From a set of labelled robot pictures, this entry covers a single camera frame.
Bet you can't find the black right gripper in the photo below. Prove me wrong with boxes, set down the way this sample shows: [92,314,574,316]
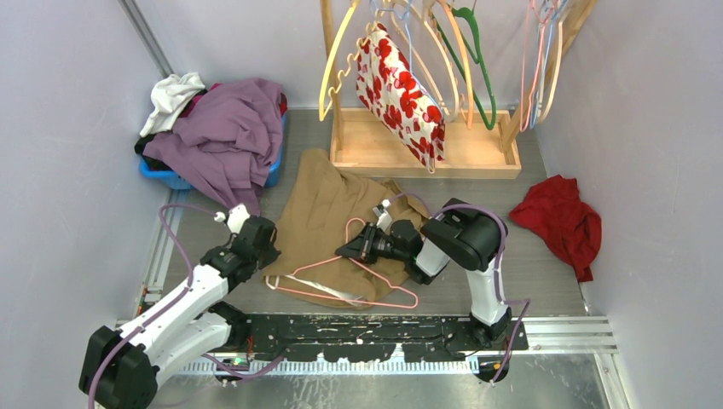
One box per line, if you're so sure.
[335,222,409,265]

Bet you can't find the pink wire hanger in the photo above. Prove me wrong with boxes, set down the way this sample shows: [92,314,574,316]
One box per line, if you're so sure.
[265,217,419,310]

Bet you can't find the tan garment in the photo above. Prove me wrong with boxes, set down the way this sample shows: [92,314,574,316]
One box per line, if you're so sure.
[263,149,430,308]

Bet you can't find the yellow hanger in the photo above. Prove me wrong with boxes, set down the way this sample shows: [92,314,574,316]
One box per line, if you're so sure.
[318,0,360,122]

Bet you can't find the red poppy print skirt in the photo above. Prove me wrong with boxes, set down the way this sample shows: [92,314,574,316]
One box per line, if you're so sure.
[356,23,445,174]

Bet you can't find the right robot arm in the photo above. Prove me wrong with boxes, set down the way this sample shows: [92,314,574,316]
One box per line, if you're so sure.
[335,198,512,350]

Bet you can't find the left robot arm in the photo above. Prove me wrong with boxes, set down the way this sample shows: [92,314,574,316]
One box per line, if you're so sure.
[78,206,280,408]

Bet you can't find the wooden hanger rack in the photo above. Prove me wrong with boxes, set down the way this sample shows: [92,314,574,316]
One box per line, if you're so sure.
[327,1,594,179]

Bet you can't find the orange hanger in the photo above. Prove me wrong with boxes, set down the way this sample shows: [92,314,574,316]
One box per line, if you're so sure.
[439,1,476,129]

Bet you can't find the wavy wooden hanger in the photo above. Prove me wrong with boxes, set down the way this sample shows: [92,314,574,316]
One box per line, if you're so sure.
[320,20,372,102]

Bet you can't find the light wooden hanger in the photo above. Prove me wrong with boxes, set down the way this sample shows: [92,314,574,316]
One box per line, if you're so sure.
[392,1,461,120]

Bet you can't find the green hanger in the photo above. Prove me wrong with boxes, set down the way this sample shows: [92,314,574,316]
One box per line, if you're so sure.
[430,1,498,130]

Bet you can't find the beige wooden hanger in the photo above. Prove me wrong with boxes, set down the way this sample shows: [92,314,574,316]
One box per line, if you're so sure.
[535,1,566,123]

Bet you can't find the blue plastic basket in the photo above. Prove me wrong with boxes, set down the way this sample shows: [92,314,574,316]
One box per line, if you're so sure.
[134,104,286,191]

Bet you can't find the purple garment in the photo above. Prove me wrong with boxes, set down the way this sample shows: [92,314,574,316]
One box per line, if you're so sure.
[142,78,285,216]

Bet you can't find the white garment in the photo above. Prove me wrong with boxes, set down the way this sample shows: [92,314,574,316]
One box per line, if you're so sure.
[139,72,205,137]

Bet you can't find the red garment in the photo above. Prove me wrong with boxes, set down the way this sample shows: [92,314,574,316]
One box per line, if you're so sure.
[509,175,603,283]

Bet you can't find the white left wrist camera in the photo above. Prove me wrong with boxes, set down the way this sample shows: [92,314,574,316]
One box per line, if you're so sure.
[213,204,251,234]

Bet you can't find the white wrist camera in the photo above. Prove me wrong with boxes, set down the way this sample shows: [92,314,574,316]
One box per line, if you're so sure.
[373,199,393,233]
[213,204,251,234]

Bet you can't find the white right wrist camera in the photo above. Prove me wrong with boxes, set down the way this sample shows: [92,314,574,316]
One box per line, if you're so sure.
[373,199,393,233]

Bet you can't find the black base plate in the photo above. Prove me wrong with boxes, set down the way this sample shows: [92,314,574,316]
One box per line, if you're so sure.
[215,314,529,363]

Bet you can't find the aluminium rail frame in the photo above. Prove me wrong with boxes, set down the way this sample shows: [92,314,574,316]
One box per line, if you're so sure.
[84,192,631,409]

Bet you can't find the light blue wire hanger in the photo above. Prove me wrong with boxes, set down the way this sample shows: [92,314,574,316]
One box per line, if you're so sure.
[525,1,567,129]

